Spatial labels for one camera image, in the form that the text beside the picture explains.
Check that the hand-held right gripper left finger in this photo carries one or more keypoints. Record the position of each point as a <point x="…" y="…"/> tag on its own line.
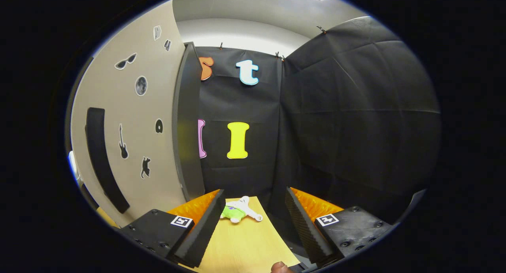
<point x="201" y="233"/>

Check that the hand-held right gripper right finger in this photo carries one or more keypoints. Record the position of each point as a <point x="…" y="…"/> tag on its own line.
<point x="306" y="231"/>

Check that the beige cabinet door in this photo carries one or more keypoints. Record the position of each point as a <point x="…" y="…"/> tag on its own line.
<point x="158" y="107"/>

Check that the green and pink plush toy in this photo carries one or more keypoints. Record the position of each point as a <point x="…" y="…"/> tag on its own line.
<point x="233" y="213"/>

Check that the black backdrop cloth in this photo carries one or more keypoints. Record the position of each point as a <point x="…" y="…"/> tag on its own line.
<point x="348" y="126"/>

